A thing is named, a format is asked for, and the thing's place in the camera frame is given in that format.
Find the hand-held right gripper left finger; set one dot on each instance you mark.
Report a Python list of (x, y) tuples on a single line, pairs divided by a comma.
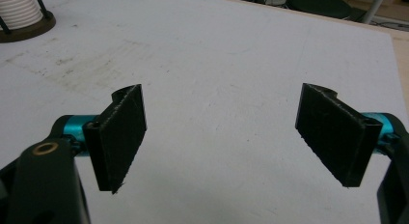
[(119, 140)]

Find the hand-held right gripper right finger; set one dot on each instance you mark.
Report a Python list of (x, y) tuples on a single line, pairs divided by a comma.
[(334, 134)]

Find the black round stool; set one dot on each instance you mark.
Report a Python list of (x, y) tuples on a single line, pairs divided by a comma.
[(318, 5)]

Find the grey metal stand leg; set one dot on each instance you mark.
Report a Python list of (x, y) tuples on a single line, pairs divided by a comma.
[(374, 6)]

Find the stack of white plates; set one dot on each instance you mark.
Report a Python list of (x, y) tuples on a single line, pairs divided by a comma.
[(18, 9)]

